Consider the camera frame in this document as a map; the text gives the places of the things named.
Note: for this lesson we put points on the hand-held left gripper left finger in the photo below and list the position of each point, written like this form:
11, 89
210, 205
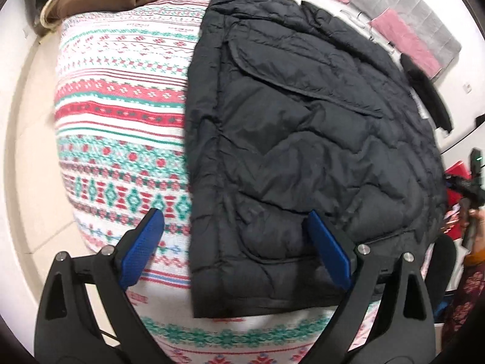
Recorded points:
144, 242

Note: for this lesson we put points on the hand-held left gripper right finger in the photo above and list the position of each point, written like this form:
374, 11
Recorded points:
329, 246

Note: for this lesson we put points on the black puffer jacket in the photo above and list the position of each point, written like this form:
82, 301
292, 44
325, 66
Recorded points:
303, 140

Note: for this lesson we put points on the person's right forearm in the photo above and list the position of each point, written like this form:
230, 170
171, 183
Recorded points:
475, 258

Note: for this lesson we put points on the person's right hand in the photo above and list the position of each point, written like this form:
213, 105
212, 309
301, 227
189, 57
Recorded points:
478, 231

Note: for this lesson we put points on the red plastic stool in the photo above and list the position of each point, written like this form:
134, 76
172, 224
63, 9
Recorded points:
456, 168

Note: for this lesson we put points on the dark rounded object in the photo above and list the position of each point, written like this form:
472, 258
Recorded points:
441, 261

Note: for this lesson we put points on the black garment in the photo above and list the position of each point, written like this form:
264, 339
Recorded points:
428, 91

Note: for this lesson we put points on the person's patterned clothing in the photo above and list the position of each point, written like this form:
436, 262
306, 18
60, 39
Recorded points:
468, 292

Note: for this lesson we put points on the red green patterned blanket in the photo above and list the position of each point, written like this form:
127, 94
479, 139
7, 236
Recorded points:
121, 121

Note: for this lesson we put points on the grey padded headboard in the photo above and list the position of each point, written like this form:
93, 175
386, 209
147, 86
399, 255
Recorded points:
416, 3

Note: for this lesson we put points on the white wall socket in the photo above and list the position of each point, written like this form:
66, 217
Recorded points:
468, 88

